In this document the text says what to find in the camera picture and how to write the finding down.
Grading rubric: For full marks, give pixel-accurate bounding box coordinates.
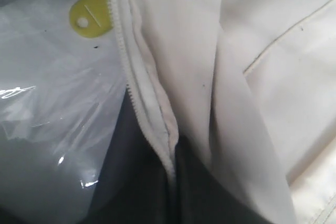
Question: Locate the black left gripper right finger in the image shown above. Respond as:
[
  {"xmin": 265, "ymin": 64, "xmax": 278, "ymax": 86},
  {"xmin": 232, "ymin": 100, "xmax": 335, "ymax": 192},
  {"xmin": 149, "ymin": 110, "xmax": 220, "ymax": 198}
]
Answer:
[{"xmin": 175, "ymin": 136, "xmax": 252, "ymax": 223}]

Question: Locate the clear plastic wrapped package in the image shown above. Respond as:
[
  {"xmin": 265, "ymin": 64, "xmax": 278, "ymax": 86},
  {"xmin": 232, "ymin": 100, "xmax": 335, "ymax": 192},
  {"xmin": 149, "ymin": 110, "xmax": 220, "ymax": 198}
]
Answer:
[{"xmin": 0, "ymin": 0, "xmax": 132, "ymax": 190}]

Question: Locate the colourful key tag bunch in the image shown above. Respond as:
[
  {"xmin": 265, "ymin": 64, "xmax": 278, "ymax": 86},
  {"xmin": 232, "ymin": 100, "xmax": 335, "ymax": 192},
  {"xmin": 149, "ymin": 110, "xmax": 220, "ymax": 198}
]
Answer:
[{"xmin": 69, "ymin": 0, "xmax": 113, "ymax": 38}]

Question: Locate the cream fabric duffel bag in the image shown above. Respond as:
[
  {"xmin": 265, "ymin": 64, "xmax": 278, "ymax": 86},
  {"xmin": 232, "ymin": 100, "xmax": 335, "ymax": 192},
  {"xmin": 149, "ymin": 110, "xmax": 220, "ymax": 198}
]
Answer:
[{"xmin": 108, "ymin": 0, "xmax": 335, "ymax": 223}]

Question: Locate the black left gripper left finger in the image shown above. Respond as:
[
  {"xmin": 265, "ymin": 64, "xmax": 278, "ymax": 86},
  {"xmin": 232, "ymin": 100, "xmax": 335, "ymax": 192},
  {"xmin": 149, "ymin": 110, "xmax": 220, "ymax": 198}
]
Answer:
[{"xmin": 86, "ymin": 95, "xmax": 170, "ymax": 223}]

